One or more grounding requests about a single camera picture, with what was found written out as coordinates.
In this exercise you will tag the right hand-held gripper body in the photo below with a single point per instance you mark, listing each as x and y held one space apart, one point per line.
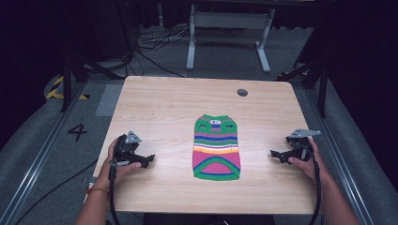
299 144

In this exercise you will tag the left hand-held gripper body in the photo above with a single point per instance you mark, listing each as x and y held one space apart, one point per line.
124 149

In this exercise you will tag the person's left hand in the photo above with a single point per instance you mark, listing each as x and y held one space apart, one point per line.
120 172

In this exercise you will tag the person's right hand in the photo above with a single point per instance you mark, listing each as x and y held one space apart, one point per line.
308 167

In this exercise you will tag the striped knitted pet sweater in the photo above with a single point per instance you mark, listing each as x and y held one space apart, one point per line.
216 150

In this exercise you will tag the black metal stand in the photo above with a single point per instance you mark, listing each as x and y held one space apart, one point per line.
73 68
319 78

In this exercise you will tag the yellow and black floor tape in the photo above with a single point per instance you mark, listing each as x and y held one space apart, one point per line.
56 90

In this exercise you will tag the metal floor rail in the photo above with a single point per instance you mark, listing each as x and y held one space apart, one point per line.
37 159
341 162

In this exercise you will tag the white metal desk frame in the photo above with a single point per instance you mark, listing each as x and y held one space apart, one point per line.
230 20

